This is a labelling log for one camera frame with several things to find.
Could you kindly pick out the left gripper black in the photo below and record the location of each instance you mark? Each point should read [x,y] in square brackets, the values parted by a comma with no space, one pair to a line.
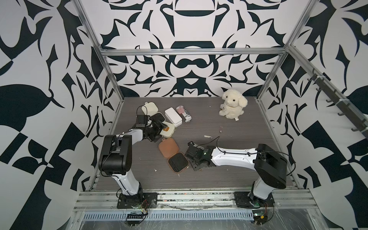
[157,129]

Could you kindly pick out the white plush dog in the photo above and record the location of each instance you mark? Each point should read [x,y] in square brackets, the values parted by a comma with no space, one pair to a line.
[233,105]

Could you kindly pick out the cream case far left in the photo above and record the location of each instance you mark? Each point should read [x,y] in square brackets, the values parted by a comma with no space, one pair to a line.
[150,109]

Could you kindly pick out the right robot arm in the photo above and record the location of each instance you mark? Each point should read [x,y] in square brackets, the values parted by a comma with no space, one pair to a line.
[270,165]

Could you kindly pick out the cream nail clipper case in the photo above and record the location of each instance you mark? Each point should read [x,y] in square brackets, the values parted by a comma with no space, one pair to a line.
[168,130]

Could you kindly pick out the wall hook rack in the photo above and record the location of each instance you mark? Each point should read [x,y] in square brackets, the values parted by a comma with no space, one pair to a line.
[347,108]

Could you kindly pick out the brown nail clipper case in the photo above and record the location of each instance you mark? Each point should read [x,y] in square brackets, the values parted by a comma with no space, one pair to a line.
[175,159]

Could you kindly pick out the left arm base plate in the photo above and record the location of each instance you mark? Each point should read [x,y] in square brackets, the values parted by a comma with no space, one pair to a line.
[138,201]

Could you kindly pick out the electronics board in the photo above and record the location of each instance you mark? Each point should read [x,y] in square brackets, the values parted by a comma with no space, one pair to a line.
[260,217]
[133,219]

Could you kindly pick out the right electronics board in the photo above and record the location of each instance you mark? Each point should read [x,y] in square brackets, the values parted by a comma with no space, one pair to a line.
[260,217]

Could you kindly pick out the white rectangular box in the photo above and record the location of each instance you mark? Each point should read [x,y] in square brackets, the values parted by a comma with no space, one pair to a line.
[173,117]

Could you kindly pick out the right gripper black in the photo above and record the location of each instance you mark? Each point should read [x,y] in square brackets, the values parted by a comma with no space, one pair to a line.
[192,166]

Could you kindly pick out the left electronics board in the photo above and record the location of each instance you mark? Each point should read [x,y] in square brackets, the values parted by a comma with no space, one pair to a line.
[133,219]

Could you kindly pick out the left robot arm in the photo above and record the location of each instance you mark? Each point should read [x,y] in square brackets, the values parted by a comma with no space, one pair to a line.
[116,154]

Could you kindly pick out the flag pattern can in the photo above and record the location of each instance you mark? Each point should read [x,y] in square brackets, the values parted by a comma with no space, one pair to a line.
[183,113]

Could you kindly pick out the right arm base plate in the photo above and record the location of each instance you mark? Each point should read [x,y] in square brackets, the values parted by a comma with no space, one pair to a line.
[246,200]

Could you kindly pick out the aluminium front rail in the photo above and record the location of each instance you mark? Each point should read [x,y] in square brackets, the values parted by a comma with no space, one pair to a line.
[215,198]

